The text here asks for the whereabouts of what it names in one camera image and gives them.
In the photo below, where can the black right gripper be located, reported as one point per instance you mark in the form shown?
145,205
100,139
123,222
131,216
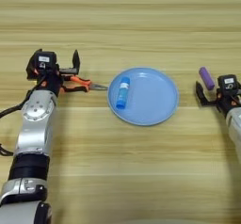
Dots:
227,102

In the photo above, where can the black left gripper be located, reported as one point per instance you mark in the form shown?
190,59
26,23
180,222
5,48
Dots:
53,82

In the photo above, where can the purple cylinder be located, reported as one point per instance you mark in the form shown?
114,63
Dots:
207,78

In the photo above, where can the light blue round plate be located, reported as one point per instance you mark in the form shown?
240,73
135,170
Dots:
150,99

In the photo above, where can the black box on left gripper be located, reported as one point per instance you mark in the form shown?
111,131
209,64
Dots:
45,61

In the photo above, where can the orange black needle-nose pliers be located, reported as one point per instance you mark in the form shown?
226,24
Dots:
83,83

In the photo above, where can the blue glue stick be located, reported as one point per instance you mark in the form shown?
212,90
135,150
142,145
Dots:
123,92

